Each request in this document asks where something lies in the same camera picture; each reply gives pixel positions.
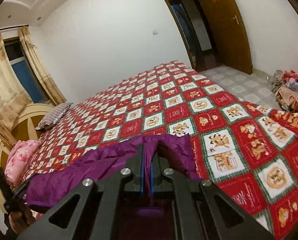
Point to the brown wooden door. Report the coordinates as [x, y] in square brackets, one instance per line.
[231, 39]

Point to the metal door handle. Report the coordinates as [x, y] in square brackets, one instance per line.
[235, 18]

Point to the red patchwork bear bedspread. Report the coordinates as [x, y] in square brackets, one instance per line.
[250, 151]

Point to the person's left hand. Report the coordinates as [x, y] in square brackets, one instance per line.
[21, 220]

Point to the beige patterned right curtain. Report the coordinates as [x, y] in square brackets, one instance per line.
[42, 74]

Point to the white wall switch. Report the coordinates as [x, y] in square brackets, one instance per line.
[155, 32]

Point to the dark blue window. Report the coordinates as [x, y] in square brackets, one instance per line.
[23, 70]

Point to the pink floral folded blanket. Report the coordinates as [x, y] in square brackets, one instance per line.
[19, 160]

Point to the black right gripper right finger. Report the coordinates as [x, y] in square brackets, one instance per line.
[200, 209]

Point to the purple quilted hooded jacket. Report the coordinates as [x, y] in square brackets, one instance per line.
[147, 218]

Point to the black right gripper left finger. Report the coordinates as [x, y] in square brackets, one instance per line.
[89, 210]

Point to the pile of clothes on floor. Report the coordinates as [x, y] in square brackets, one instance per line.
[284, 84]

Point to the striped grey pillow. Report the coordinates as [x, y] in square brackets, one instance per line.
[54, 116]

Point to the beige patterned curtain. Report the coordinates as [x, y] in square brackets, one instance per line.
[13, 98]
[42, 74]

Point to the beige patterned left curtain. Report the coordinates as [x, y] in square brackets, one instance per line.
[13, 98]

